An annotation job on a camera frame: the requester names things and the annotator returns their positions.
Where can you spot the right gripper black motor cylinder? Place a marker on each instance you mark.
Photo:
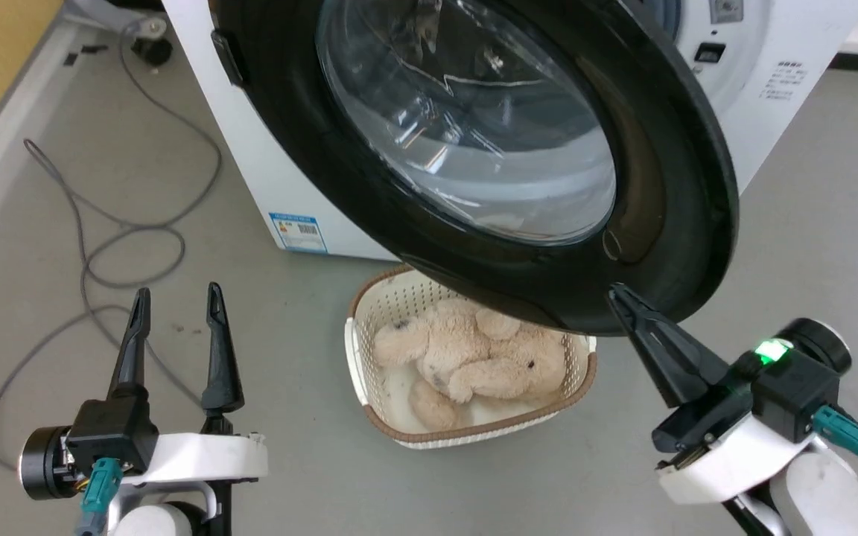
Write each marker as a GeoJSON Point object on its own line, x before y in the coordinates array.
{"type": "Point", "coordinates": [824, 342]}

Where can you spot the black round washer door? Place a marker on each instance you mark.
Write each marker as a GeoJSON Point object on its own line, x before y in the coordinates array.
{"type": "Point", "coordinates": [671, 186]}

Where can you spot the blue energy label sticker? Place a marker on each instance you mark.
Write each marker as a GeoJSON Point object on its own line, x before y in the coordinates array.
{"type": "Point", "coordinates": [297, 232]}

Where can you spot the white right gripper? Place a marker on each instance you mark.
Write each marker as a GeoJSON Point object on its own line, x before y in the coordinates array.
{"type": "Point", "coordinates": [727, 454]}

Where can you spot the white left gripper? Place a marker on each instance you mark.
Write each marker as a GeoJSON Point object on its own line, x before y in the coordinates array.
{"type": "Point", "coordinates": [205, 455]}

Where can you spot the black caster wheel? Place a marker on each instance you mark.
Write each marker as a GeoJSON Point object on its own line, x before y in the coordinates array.
{"type": "Point", "coordinates": [152, 49]}

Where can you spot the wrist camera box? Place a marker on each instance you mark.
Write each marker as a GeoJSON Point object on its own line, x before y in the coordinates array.
{"type": "Point", "coordinates": [112, 435]}
{"type": "Point", "coordinates": [798, 394]}

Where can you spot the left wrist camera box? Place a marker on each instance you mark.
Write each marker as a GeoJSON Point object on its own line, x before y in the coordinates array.
{"type": "Point", "coordinates": [112, 435]}

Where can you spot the gripper black motor cylinder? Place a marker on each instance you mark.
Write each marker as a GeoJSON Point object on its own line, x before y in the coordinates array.
{"type": "Point", "coordinates": [42, 461]}
{"type": "Point", "coordinates": [824, 342]}

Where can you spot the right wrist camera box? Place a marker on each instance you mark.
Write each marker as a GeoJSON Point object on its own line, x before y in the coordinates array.
{"type": "Point", "coordinates": [798, 394]}

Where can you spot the white laundry basket brown rim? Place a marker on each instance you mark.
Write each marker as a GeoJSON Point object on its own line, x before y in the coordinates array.
{"type": "Point", "coordinates": [399, 298]}

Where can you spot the white front-load washing machine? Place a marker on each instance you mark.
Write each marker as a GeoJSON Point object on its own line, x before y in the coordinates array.
{"type": "Point", "coordinates": [250, 149]}

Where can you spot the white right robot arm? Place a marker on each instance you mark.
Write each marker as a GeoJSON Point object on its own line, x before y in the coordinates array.
{"type": "Point", "coordinates": [831, 499]}

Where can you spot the beige teddy bear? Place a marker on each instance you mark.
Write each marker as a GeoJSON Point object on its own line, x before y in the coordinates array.
{"type": "Point", "coordinates": [474, 357]}

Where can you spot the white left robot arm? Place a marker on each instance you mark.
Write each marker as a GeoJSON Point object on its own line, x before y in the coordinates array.
{"type": "Point", "coordinates": [150, 521]}

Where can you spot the left gripper black motor cylinder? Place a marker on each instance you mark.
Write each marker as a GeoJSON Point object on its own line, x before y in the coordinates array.
{"type": "Point", "coordinates": [42, 461]}

